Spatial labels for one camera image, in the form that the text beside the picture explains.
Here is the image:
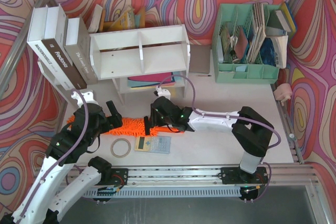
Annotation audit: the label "orange microfiber duster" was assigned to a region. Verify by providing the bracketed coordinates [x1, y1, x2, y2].
[66, 116, 184, 137]

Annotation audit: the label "clear tape roll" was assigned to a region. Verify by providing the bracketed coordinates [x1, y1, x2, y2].
[111, 138, 131, 158]

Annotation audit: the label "black clip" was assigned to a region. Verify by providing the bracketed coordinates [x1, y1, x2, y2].
[143, 116, 152, 136]

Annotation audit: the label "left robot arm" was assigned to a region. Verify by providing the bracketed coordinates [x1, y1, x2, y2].
[1, 101, 122, 223]

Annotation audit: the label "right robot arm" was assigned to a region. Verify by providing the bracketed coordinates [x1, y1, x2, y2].
[144, 97, 274, 174]

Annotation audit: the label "white wooden bookshelf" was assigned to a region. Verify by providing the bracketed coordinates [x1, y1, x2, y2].
[90, 25, 191, 103]

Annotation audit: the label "beige blue calculator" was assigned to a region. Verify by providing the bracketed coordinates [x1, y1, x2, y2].
[134, 136, 171, 154]

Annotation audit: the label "stack of coloured paper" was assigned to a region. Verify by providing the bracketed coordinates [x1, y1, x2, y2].
[127, 72, 182, 89]

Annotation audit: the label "white side shelf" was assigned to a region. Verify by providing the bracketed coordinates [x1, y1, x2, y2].
[37, 54, 87, 109]

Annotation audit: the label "grey book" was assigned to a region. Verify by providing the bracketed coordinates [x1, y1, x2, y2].
[65, 17, 98, 84]

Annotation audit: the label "brown book Fredonia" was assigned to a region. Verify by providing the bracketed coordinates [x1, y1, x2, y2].
[45, 5, 75, 76]

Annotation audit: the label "books behind shelf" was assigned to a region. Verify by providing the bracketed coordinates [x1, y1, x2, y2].
[86, 4, 145, 34]

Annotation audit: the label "mint green desk organizer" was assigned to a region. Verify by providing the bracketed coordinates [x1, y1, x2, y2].
[212, 3, 279, 84]

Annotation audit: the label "pink pig figurine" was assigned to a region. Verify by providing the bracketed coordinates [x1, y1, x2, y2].
[274, 83, 292, 106]

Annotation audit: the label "white book Mademoiselle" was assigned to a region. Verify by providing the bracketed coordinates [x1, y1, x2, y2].
[27, 6, 71, 90]

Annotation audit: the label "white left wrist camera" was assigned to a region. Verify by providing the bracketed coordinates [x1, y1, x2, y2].
[71, 90, 99, 108]

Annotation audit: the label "aluminium mounting rail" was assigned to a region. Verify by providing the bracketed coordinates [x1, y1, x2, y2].
[96, 164, 319, 187]

